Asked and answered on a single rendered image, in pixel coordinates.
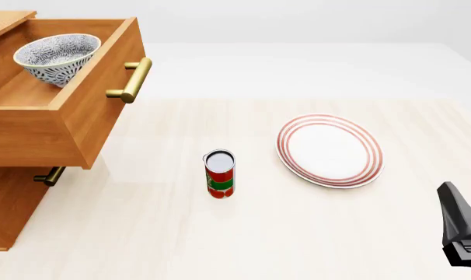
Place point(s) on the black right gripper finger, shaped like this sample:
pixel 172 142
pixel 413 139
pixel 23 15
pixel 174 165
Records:
pixel 459 213

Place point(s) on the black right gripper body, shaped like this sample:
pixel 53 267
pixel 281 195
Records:
pixel 465 252

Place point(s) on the open wooden drawer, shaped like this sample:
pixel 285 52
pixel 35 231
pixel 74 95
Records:
pixel 91 116

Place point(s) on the blue-white patterned bowl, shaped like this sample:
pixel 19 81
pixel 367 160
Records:
pixel 53 56

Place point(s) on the wooden cabinet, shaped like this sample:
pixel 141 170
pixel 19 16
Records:
pixel 10 204

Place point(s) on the white plate with red rings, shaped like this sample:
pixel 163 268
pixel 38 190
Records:
pixel 329 150

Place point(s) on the red green food tin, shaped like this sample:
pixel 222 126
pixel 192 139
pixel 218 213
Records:
pixel 220 178

